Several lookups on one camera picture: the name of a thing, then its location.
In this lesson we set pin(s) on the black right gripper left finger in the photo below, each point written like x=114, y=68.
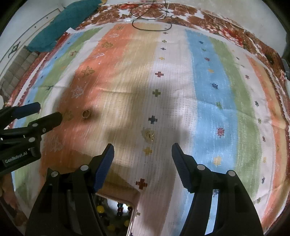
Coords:
x=99, y=167

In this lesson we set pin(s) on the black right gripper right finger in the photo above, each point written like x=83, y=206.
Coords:
x=196, y=178

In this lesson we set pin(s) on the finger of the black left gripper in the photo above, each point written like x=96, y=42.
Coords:
x=9, y=114
x=43, y=124

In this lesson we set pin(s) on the gold chain pendant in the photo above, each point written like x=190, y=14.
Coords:
x=148, y=135

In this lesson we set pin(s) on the jewelry box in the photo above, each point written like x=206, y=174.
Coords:
x=116, y=207

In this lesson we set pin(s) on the striped grey mattress edge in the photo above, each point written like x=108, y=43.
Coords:
x=13, y=74

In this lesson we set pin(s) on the striped colourful cloth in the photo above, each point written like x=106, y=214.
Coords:
x=126, y=72

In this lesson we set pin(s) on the teal pillow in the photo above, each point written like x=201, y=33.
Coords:
x=74, y=14

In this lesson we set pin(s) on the red floral bedsheet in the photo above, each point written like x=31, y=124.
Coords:
x=238, y=83

